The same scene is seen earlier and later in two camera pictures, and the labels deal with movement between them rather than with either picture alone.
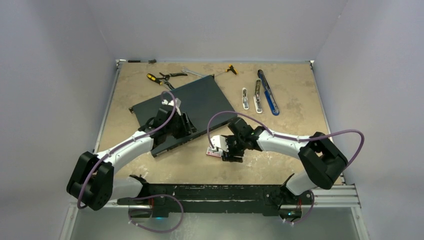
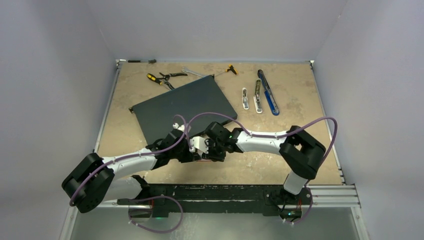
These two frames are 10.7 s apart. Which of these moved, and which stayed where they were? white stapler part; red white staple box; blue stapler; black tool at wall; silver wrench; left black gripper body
Moved: red white staple box; left black gripper body
Stayed: blue stapler; black tool at wall; white stapler part; silver wrench
